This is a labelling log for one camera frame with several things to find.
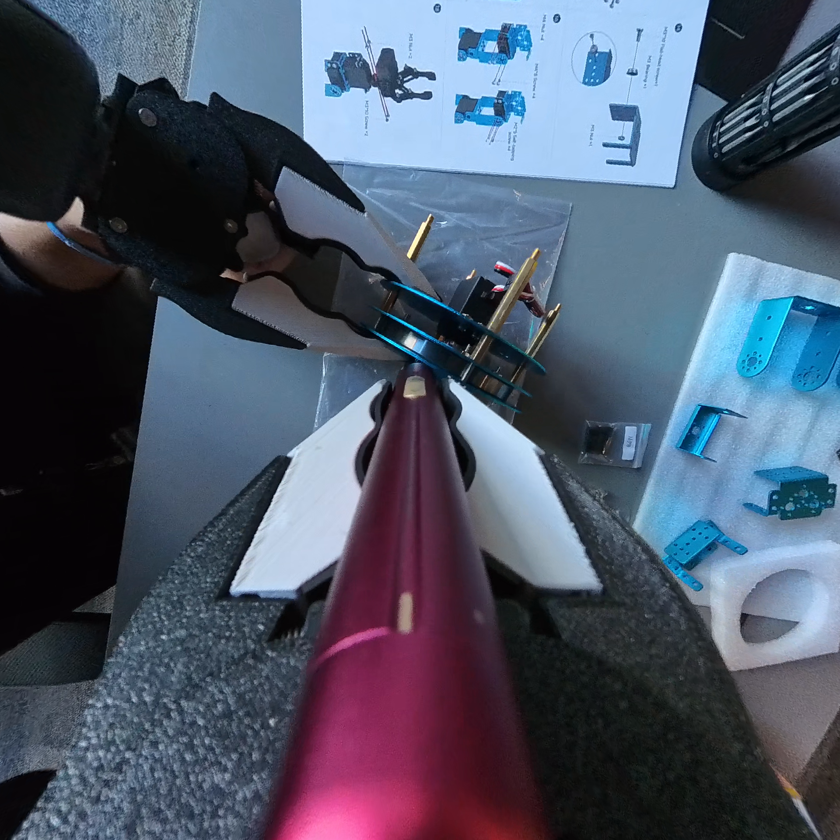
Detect white foam sheet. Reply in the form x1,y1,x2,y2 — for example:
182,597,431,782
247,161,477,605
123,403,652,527
632,252,840,595

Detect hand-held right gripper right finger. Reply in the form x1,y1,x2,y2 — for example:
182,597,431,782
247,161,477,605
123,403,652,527
448,381,605,597

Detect blue perforated L bracket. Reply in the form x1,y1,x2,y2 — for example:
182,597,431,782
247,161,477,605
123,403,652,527
663,520,749,592

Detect teal perforated bracket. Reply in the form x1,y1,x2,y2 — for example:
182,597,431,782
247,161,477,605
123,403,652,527
743,467,837,521

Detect clear plastic bag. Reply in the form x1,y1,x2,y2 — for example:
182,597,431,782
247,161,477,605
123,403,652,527
317,163,573,434

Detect white foam frame piece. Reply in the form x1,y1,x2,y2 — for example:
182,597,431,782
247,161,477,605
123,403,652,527
709,548,840,672

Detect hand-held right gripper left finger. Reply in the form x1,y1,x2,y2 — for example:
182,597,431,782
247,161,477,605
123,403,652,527
230,379,395,599

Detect black screwdriver bit holder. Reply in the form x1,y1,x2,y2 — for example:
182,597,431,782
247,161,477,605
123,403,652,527
690,23,840,193

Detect person's left forearm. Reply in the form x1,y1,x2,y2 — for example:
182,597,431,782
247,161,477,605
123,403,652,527
0,197,129,293

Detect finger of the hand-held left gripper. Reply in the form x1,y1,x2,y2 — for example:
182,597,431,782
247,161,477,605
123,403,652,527
270,165,441,311
230,272,404,362

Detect blue disc robot base assembly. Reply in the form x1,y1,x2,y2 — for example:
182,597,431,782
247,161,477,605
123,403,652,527
357,213,564,416

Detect person's left hand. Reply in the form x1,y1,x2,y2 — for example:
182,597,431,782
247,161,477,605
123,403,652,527
233,213,296,283

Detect grey desk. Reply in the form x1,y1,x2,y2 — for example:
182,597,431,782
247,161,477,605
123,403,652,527
105,0,840,808

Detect small blue U bracket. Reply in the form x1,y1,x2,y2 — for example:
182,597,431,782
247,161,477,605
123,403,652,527
676,403,748,462

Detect person's dark clothing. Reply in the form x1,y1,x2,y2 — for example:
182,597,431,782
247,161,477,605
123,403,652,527
0,259,158,657

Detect magenta electric screwdriver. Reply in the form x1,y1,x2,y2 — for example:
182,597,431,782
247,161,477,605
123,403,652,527
262,361,555,840

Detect small bag with black part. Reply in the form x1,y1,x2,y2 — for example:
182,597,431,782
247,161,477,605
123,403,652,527
579,420,652,469

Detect large blue U bracket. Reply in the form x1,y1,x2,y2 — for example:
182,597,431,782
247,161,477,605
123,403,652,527
736,295,840,393

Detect red white servo cable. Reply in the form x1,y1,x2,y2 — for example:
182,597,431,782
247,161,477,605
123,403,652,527
491,260,547,319

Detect blue wristband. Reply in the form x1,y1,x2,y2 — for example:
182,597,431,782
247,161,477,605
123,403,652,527
46,221,109,258

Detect printed instruction sheet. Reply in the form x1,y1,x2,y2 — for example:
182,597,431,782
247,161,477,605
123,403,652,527
301,0,711,189

